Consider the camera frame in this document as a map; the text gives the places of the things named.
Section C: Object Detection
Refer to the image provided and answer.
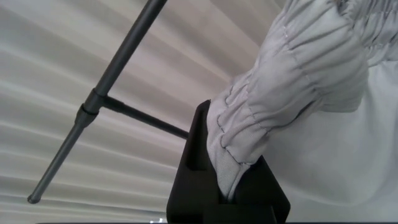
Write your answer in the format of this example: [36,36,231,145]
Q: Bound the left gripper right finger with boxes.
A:
[228,154,292,224]

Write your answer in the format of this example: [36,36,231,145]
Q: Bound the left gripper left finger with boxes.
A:
[166,99,229,224]

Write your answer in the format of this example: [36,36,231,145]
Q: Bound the pale grey shorts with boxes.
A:
[206,0,398,224]

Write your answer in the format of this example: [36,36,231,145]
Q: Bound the black clothes rack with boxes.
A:
[27,0,190,205]

